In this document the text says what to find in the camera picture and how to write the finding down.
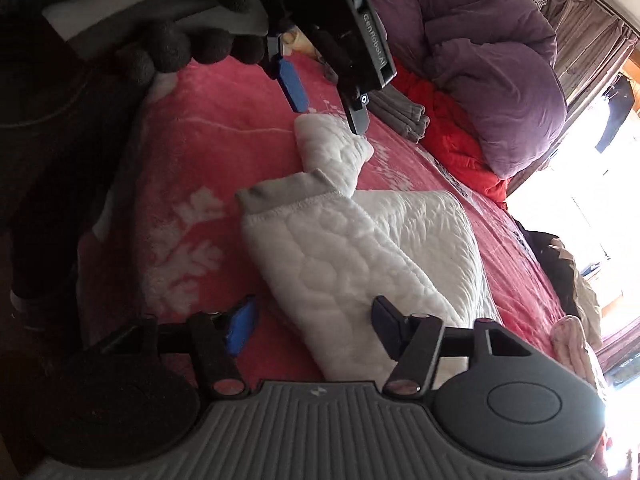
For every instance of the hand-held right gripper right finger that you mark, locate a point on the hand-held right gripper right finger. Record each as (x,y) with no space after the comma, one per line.
(387,322)

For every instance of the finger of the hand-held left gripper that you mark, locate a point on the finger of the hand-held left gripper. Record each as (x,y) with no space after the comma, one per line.
(357,115)
(292,85)

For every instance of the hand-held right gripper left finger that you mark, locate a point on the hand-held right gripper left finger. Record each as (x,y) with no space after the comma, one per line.
(242,325)

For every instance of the white quilted pants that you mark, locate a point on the white quilted pants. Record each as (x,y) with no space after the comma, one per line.
(325,260)

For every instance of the beige and black clothes pile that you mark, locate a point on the beige and black clothes pile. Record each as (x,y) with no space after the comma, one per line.
(555,270)

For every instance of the person's left hand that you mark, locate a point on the person's left hand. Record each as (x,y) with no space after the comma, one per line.
(175,47)

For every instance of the grey folded pants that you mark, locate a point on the grey folded pants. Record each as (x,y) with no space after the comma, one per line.
(400,115)

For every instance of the red quilt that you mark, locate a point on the red quilt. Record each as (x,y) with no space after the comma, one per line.
(450,135)

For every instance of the purple duvet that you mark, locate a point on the purple duvet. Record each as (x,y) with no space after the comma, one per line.
(475,35)

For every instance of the red floral blanket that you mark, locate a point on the red floral blanket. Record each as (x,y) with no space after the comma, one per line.
(200,135)

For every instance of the pale pink folded garment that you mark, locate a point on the pale pink folded garment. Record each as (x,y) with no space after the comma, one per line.
(575,345)

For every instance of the brown striped curtain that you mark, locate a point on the brown striped curtain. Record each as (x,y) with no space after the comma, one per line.
(585,40)
(622,345)

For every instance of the dark curtain rod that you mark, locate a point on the dark curtain rod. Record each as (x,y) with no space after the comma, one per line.
(600,2)

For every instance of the dark hanging garment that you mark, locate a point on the dark hanging garment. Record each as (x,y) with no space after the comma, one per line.
(615,110)

